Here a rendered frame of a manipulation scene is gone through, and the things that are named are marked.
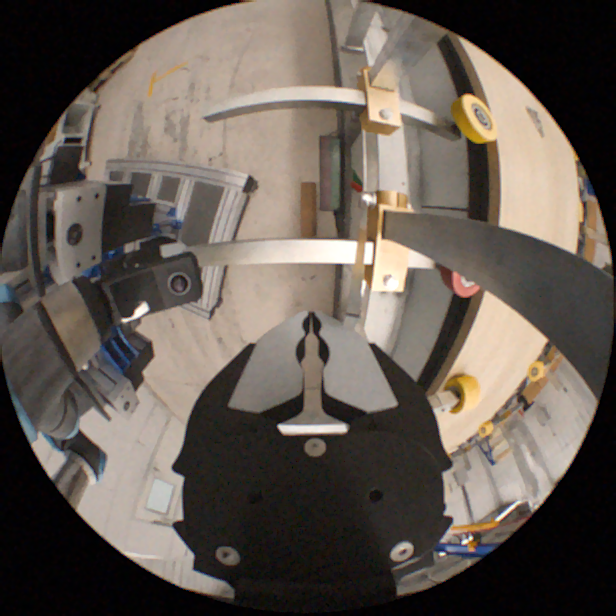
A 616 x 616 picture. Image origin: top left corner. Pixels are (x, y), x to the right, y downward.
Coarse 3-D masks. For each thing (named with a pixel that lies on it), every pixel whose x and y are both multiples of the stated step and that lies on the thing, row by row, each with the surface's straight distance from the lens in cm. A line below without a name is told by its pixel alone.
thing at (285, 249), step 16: (240, 240) 28; (256, 240) 26; (272, 240) 24; (288, 240) 24; (304, 240) 24; (320, 240) 24; (336, 240) 24; (352, 240) 25; (368, 240) 27; (208, 256) 28; (224, 256) 27; (240, 256) 26; (256, 256) 25; (272, 256) 25; (288, 256) 24; (304, 256) 24; (320, 256) 24; (336, 256) 24; (352, 256) 25; (368, 256) 25; (416, 256) 28
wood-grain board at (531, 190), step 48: (480, 96) 46; (528, 96) 74; (528, 144) 53; (528, 192) 46; (576, 192) 104; (576, 240) 103; (480, 288) 37; (480, 336) 42; (528, 336) 72; (432, 384) 49; (480, 384) 63
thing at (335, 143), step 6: (336, 138) 43; (336, 144) 43; (336, 150) 42; (336, 156) 42; (336, 162) 41; (336, 168) 41; (336, 174) 41; (336, 180) 40; (336, 186) 40; (336, 192) 40; (336, 198) 40; (336, 204) 40
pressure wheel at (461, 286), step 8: (440, 264) 30; (440, 272) 30; (448, 272) 28; (448, 280) 29; (456, 280) 28; (464, 280) 30; (456, 288) 29; (464, 288) 30; (472, 288) 31; (464, 296) 31
